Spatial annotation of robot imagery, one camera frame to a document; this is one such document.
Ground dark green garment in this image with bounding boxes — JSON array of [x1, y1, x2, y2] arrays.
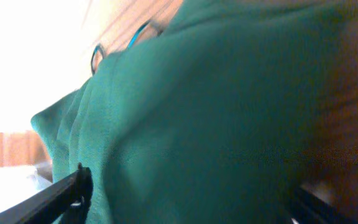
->
[[31, 1, 351, 223]]

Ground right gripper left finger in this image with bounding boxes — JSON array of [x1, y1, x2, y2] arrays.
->
[[0, 164, 93, 224]]

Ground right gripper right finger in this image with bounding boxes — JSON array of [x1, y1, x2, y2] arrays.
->
[[290, 188, 357, 224]]

